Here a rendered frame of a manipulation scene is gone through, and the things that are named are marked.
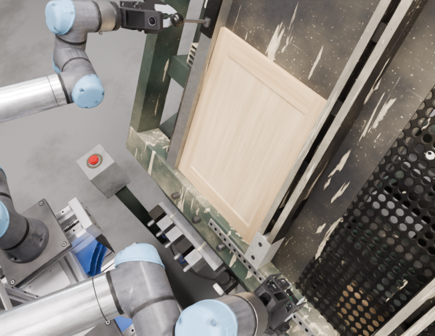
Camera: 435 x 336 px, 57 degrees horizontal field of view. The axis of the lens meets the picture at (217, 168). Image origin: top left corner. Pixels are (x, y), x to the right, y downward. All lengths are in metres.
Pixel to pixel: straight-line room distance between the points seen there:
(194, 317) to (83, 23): 0.74
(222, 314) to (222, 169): 0.84
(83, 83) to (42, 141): 2.19
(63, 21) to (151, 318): 0.69
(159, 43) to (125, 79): 1.73
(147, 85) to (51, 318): 1.04
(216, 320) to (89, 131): 2.56
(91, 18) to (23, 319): 0.69
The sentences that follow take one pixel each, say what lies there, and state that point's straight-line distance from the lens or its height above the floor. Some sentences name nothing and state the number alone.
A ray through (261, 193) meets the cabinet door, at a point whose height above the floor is 1.05.
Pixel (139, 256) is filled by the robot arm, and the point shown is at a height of 1.58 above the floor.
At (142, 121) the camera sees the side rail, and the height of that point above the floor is 0.95.
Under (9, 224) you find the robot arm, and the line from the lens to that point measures 1.32.
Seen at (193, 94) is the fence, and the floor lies 1.17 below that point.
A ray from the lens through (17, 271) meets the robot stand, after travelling 1.48.
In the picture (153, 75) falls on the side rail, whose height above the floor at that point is 1.11.
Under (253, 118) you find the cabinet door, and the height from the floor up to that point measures 1.21.
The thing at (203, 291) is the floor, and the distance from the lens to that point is 2.29.
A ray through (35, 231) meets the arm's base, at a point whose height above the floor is 1.10.
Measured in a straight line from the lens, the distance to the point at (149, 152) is 1.62.
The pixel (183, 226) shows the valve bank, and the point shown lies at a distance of 1.61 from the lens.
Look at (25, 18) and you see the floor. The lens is 4.23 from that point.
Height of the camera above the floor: 2.20
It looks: 60 degrees down
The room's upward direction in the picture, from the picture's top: 20 degrees counter-clockwise
